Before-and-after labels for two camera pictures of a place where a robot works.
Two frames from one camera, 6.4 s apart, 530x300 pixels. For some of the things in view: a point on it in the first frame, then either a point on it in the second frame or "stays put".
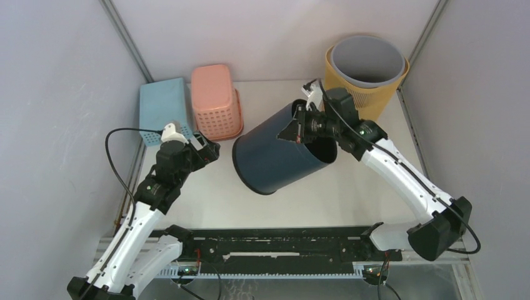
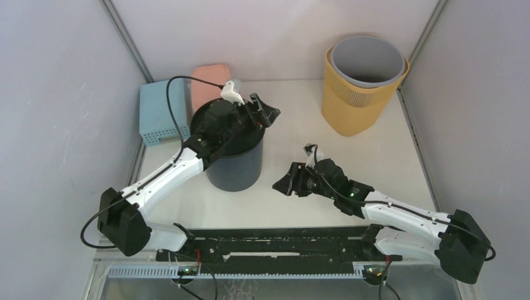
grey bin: [366, 61] stays put
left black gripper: [207, 154] → [265, 116]
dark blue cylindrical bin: [268, 164] → [237, 165]
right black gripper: [292, 131] → [293, 180]
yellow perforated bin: [369, 102] stays put
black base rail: [283, 247] stays put
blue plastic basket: [161, 102] stays put
